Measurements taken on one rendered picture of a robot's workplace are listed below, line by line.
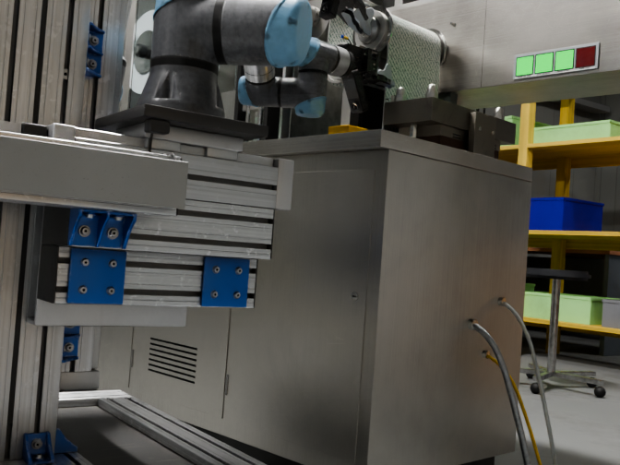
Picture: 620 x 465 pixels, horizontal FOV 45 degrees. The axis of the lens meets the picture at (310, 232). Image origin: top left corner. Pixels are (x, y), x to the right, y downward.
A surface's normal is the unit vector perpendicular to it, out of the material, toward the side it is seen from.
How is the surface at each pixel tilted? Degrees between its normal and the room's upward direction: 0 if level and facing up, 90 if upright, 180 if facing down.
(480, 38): 90
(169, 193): 90
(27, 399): 90
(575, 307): 90
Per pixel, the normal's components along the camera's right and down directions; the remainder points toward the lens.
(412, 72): 0.69, 0.03
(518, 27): -0.72, -0.07
